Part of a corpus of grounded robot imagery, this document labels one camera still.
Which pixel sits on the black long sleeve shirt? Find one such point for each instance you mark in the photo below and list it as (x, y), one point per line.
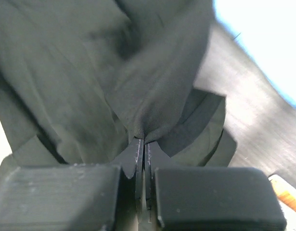
(80, 78)

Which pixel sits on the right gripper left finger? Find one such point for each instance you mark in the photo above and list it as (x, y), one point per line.
(37, 196)

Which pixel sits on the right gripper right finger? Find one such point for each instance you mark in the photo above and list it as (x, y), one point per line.
(181, 198)

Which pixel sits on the folded light blue shirt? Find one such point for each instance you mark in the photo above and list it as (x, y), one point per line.
(266, 30)

